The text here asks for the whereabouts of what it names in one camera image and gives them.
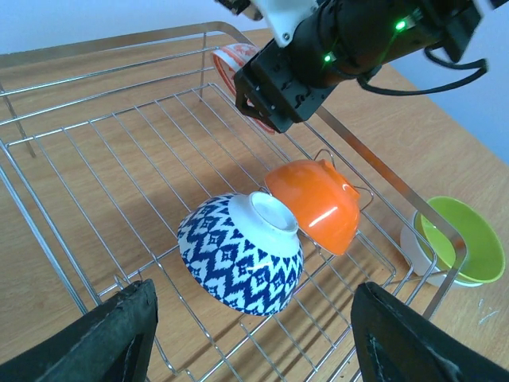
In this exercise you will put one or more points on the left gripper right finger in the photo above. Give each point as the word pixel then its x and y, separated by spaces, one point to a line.
pixel 395 343

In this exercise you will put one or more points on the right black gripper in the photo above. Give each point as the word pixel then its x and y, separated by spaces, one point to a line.
pixel 267 89

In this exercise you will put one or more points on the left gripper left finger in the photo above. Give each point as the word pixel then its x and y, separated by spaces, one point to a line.
pixel 113 342

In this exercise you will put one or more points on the red patterned bowl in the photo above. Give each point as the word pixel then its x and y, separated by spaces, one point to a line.
pixel 229 59

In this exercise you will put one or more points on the lime green bowl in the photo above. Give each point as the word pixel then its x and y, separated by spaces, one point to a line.
pixel 485 261

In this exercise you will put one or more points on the orange bowl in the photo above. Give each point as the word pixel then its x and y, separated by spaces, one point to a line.
pixel 324 202

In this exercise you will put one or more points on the wire dish rack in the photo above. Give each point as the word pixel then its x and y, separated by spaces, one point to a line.
pixel 105 149

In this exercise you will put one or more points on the blue patterned bowl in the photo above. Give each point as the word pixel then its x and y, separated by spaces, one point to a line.
pixel 243 249

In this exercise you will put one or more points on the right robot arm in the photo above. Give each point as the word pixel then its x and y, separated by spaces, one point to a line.
pixel 318 44

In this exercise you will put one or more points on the white bowl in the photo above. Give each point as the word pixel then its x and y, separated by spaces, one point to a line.
pixel 417 250

